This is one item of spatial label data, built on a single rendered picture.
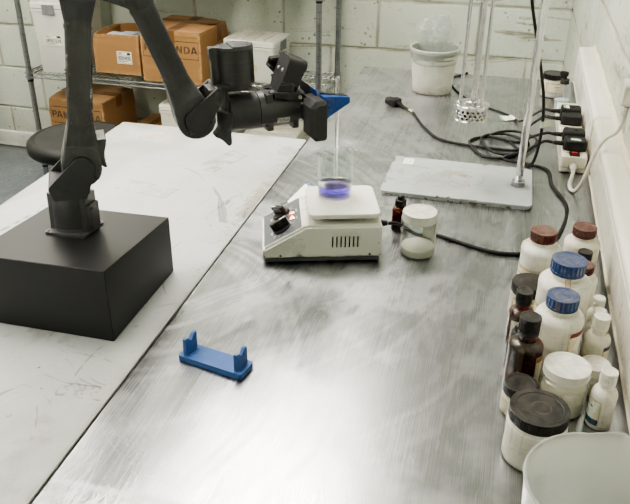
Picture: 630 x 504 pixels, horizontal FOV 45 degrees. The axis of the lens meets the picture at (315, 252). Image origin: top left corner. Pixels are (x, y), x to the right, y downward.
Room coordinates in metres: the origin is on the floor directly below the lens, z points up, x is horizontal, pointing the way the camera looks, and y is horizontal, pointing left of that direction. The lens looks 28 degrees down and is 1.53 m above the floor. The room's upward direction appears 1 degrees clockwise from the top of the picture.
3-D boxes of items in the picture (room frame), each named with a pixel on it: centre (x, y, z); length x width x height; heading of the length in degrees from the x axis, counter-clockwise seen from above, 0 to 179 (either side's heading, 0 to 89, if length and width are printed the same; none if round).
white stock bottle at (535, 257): (1.03, -0.35, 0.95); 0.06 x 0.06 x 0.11
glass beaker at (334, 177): (1.20, -0.04, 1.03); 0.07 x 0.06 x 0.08; 109
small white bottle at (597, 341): (0.83, -0.38, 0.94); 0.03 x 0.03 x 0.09
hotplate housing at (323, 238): (1.18, -0.02, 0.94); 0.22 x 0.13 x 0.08; 94
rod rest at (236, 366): (0.83, 0.13, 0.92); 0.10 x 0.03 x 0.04; 64
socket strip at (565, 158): (1.72, -0.60, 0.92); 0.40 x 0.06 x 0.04; 166
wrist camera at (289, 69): (1.15, 0.05, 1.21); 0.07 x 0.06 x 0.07; 20
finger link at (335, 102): (1.16, -0.03, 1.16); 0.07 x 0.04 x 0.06; 112
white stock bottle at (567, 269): (0.90, -0.35, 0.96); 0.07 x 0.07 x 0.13
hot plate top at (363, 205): (1.18, -0.04, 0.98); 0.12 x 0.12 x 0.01; 4
